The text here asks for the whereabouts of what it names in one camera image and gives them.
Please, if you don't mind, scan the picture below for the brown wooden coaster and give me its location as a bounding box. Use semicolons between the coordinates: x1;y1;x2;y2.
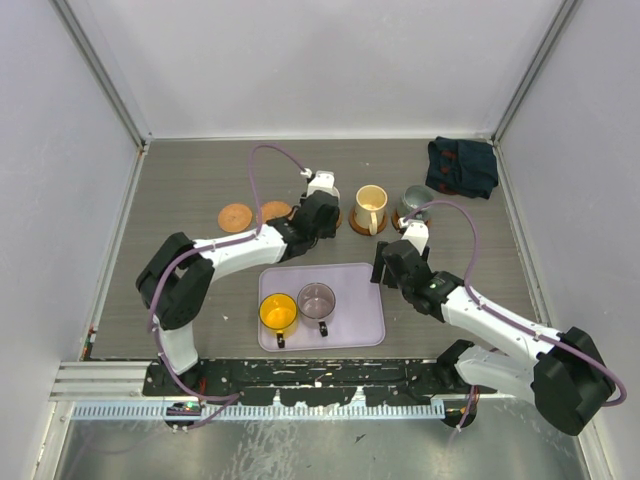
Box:
335;209;343;231
349;208;388;236

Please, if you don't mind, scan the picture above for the woven rattan coaster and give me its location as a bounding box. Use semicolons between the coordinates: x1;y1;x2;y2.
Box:
217;203;253;233
392;209;432;234
260;201;292;223

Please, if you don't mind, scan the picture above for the cream mug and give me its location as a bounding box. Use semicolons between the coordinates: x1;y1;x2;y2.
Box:
354;185;388;236

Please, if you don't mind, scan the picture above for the grey green mug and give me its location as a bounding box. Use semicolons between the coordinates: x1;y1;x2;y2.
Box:
396;185;434;231

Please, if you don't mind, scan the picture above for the purple glass mug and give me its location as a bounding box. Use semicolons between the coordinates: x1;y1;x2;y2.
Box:
297;282;336;338

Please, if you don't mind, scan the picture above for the yellow mug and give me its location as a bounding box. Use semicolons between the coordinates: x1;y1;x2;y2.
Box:
259;293;298;349

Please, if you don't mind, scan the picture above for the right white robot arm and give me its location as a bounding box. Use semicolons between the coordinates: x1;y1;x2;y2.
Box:
371;240;615;436

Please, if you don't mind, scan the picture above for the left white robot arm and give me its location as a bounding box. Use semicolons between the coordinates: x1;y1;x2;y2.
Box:
135;191;340;396

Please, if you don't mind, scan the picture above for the lavender plastic tray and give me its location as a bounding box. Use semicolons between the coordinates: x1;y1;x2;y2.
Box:
258;263;386;353

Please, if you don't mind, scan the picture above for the dark blue folded cloth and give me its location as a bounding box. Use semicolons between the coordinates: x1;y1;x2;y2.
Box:
425;137;499;200

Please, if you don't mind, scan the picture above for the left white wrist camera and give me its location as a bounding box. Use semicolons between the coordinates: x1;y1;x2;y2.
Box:
300;168;336;197

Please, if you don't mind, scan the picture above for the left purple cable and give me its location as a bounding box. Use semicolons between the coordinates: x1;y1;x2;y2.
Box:
147;144;311;432

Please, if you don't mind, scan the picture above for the purple cable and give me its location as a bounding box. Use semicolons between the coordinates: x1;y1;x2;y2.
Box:
147;144;311;432
399;199;629;434

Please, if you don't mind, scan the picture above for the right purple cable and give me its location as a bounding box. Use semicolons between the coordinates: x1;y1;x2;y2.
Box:
399;199;629;434

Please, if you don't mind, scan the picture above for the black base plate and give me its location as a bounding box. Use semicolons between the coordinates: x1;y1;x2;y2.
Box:
142;357;481;407

